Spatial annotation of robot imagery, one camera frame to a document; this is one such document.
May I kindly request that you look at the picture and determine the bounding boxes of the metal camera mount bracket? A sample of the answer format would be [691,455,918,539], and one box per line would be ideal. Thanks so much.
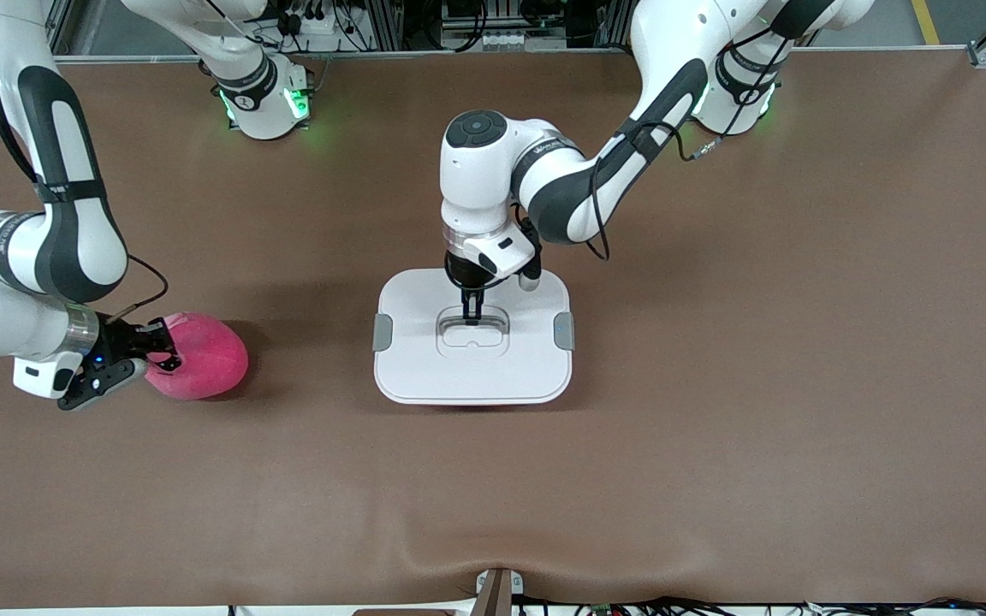
[474,568,525,616]

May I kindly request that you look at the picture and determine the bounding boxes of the white power strip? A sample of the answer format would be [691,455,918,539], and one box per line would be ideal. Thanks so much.
[283,0,357,39]

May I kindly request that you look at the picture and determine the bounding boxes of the black right camera bracket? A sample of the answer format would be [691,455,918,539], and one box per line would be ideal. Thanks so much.
[56,355,139,412]

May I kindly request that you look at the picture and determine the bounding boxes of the brown table mat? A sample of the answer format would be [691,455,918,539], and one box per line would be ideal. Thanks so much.
[0,47,986,610]

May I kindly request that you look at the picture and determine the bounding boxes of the pink plush toy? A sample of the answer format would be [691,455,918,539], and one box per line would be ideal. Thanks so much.
[144,312,249,401]

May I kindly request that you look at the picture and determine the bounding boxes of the grey control box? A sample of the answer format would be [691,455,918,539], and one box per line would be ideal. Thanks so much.
[442,0,562,50]

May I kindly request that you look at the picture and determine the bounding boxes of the white box lid grey clips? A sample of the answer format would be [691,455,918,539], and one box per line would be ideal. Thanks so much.
[372,267,575,406]

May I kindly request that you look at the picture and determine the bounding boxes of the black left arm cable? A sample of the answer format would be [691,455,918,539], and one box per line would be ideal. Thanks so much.
[589,26,793,262]

